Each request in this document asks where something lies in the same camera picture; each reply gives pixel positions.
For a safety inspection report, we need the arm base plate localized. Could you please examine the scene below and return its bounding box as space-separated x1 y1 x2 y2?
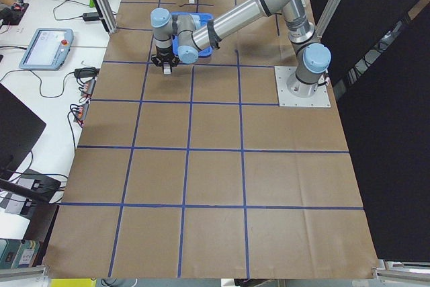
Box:
274 66 331 108

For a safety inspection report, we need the brown paper table cover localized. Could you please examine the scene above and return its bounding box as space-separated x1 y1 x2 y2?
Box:
44 0 377 279

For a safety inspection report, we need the blue plastic tray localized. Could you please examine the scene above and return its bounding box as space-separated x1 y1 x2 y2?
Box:
172 12 213 58

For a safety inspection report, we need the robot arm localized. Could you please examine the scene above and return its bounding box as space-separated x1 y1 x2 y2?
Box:
150 0 331 98

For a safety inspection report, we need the black monitor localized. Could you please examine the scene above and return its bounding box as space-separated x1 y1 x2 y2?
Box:
0 85 46 179

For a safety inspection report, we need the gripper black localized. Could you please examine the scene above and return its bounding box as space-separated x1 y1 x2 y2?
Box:
151 52 180 71

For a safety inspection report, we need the teach pendant tablet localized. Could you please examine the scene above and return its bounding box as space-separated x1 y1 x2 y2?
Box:
19 28 74 71

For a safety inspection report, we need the black power adapter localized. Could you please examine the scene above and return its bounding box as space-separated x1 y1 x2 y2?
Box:
82 12 100 22

